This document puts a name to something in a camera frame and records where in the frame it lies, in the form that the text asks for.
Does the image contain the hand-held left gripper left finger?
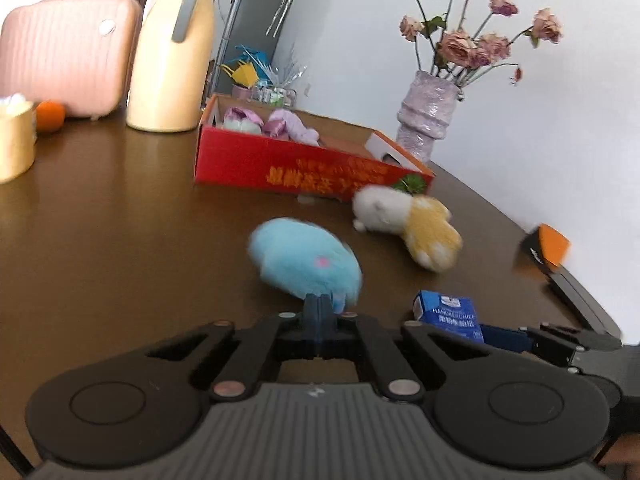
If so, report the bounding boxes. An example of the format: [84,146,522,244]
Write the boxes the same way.
[115,294,319,400]

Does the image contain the person's right hand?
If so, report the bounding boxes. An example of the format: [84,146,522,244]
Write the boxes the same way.
[597,432,640,480]

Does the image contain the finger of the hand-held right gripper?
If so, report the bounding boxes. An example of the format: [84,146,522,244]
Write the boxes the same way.
[482,322,623,376]

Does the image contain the white purple plush toy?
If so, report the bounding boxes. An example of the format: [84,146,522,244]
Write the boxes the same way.
[222,106,265,135]

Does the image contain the white and yellow plush toy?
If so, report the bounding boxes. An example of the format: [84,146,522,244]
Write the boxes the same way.
[351,184,464,274]

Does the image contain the red cardboard box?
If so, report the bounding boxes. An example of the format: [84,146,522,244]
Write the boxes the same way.
[193,93,435,204]

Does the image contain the orange fruit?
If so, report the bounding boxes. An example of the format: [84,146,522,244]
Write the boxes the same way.
[34,100,66,134]

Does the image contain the blue tissue packet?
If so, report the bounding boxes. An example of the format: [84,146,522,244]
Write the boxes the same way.
[412,290,485,344]

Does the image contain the yellow mug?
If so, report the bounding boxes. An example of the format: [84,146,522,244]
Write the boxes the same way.
[0,101,37,185]

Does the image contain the pink suitcase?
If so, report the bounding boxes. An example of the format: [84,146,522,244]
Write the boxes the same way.
[0,0,144,120]

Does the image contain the grey refrigerator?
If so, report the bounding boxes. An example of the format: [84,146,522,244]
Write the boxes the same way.
[212,0,304,107]

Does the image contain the light blue plush toy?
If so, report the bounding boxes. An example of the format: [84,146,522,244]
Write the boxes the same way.
[248,217,364,312]

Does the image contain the purple glitter vase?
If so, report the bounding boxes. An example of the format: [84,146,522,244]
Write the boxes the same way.
[395,69,464,164]

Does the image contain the dried pink flowers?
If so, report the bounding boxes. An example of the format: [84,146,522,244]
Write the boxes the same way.
[381,0,564,89]

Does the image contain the yellow thermos jug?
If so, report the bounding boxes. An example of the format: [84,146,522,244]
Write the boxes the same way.
[125,0,221,134]

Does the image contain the pile of colourful bags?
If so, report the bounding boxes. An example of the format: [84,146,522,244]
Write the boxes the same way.
[219,44,309,109]

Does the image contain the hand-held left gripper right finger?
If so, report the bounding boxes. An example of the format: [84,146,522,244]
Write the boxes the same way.
[318,294,521,401]

